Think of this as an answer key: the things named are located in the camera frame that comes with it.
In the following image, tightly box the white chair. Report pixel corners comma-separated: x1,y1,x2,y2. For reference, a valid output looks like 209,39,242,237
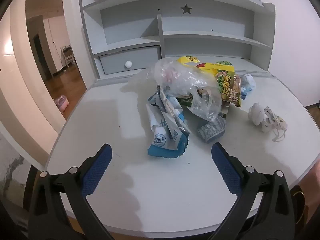
61,45,76,68

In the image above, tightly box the blue and white snack wrapper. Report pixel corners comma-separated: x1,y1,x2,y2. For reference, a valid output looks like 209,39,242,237
146,85,191,158

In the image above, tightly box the black bin with gold rim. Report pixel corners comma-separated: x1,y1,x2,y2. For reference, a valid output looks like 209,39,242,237
291,185,307,230

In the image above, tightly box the grey desk hutch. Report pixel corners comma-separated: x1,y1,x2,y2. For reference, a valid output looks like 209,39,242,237
79,0,275,79

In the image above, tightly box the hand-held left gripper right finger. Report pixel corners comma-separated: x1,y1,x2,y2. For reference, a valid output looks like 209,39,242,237
207,142,297,240

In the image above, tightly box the pink basin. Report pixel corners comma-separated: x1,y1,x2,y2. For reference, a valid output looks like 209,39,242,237
54,95,70,112

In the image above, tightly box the yellow and green biscuit packet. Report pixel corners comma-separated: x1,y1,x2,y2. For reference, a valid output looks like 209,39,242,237
200,63,242,108

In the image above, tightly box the crumpled blue and white wrapper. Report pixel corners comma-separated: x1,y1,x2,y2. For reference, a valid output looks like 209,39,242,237
239,73,256,98

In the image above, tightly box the yellow snack packet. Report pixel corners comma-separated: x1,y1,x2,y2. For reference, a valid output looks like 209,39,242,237
177,56,200,67

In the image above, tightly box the crumpled white tissue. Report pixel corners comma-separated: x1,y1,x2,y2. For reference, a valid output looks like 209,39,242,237
248,102,265,126

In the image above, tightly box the grey drawer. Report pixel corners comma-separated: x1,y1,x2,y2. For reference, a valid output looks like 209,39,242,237
99,46,160,75

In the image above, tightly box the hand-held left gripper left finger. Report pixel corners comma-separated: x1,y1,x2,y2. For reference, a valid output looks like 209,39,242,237
28,143,114,240

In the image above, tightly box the patterned face mask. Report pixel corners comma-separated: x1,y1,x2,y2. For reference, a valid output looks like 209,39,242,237
261,106,288,143

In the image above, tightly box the grey patterned packet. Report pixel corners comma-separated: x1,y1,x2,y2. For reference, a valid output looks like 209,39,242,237
197,116,227,143

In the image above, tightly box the clear plastic bag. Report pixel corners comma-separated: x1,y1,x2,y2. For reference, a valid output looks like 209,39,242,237
146,58,223,122

